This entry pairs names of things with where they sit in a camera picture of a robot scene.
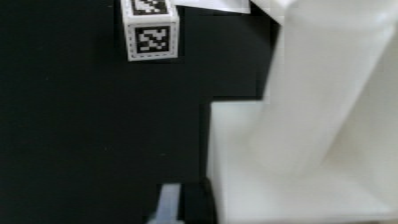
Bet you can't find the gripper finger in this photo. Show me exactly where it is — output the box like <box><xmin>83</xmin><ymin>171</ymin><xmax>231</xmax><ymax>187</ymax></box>
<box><xmin>145</xmin><ymin>183</ymin><xmax>181</xmax><ymax>224</ymax></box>

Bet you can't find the white chair back piece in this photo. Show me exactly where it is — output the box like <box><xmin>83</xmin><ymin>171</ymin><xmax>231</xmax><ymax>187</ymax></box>
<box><xmin>248</xmin><ymin>0</ymin><xmax>398</xmax><ymax>207</ymax></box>

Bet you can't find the small white tag cube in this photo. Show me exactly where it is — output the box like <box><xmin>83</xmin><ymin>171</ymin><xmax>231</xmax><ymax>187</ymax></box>
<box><xmin>119</xmin><ymin>0</ymin><xmax>179</xmax><ymax>61</ymax></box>

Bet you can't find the white tag sheet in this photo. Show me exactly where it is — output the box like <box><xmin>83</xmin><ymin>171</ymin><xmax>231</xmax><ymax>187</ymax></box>
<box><xmin>172</xmin><ymin>0</ymin><xmax>250</xmax><ymax>14</ymax></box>

